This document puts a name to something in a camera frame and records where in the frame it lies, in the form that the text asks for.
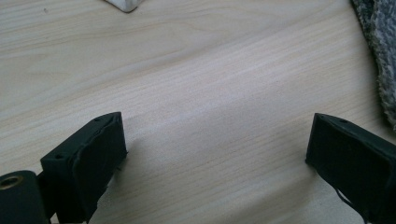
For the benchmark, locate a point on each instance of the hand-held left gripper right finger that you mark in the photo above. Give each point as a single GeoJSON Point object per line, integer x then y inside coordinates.
{"type": "Point", "coordinates": [348, 155]}

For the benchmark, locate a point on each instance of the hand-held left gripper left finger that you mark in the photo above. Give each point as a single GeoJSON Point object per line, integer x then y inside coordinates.
{"type": "Point", "coordinates": [84, 161]}

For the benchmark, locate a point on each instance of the grey fluffy cloth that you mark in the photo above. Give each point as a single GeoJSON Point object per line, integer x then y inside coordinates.
{"type": "Point", "coordinates": [381, 46]}

